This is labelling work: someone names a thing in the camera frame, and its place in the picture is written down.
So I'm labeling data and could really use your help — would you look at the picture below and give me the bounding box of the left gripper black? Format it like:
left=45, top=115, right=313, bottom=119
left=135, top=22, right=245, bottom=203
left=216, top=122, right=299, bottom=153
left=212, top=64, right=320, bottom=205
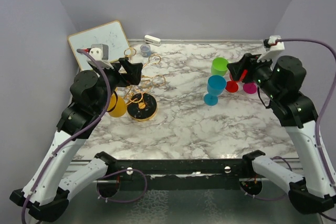
left=93, top=57, right=142, bottom=113

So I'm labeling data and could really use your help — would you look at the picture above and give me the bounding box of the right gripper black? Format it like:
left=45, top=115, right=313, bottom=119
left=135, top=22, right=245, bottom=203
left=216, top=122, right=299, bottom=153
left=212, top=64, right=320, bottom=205
left=227, top=50, right=278, bottom=98

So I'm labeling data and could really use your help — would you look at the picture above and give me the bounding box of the white eraser box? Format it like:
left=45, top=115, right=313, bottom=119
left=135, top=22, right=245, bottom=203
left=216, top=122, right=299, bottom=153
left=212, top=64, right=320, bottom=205
left=144, top=35, right=161, bottom=46

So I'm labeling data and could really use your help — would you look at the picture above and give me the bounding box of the small whiteboard gold frame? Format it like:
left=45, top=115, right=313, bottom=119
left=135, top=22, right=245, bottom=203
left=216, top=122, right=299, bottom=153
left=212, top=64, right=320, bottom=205
left=68, top=20, right=130, bottom=71

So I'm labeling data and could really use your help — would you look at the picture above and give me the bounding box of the green wine glass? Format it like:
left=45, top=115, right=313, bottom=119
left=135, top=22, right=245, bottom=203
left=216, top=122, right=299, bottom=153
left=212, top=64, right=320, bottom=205
left=211, top=57, right=228, bottom=77

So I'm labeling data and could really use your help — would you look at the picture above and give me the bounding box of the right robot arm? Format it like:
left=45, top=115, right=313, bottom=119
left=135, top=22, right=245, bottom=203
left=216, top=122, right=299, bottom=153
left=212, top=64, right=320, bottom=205
left=227, top=54, right=335, bottom=215

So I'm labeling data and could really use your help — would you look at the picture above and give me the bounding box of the small clear plastic cup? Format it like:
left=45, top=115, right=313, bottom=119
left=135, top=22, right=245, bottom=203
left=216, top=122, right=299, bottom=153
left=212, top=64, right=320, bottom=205
left=140, top=44, right=151, bottom=58

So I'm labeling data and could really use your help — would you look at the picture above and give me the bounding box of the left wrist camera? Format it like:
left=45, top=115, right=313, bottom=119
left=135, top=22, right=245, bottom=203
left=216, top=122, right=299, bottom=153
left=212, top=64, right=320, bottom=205
left=85, top=44, right=112, bottom=69

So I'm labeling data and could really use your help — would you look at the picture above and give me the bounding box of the orange wine glass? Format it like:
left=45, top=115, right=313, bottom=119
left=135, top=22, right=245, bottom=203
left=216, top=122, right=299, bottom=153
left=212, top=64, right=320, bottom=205
left=107, top=92, right=127, bottom=118

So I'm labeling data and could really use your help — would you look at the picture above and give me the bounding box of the pink wine glass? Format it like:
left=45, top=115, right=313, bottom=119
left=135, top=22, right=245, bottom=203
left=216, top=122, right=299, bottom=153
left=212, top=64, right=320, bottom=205
left=243, top=83, right=257, bottom=94

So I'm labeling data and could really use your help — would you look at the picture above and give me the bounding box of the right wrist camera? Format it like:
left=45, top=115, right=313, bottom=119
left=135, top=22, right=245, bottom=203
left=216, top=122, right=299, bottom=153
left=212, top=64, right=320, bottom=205
left=257, top=35, right=285, bottom=62

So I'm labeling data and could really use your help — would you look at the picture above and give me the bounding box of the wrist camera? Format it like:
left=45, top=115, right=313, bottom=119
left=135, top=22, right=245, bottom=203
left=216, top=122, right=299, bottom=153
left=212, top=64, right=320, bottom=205
left=257, top=35, right=285, bottom=62
left=85, top=44, right=112, bottom=69

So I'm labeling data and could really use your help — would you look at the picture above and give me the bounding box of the blue wine glass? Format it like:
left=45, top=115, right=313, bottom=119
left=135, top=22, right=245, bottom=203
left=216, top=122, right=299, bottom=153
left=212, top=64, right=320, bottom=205
left=204, top=75, right=227, bottom=106

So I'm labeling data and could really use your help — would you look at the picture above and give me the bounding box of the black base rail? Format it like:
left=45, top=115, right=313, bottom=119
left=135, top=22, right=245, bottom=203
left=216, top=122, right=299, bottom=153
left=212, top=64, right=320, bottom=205
left=106, top=159, right=260, bottom=191

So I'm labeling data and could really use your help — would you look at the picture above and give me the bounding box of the gold wire glass rack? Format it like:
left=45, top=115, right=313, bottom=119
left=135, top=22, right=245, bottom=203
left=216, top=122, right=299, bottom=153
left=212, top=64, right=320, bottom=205
left=115, top=47, right=166, bottom=122

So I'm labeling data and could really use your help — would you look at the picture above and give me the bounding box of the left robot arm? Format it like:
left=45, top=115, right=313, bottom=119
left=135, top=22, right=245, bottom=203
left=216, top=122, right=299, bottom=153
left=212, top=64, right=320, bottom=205
left=10, top=58, right=143, bottom=223

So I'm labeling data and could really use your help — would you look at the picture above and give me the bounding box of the red wine glass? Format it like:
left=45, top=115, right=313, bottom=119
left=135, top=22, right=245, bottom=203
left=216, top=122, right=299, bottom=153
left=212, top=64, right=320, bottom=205
left=225, top=73, right=239, bottom=93

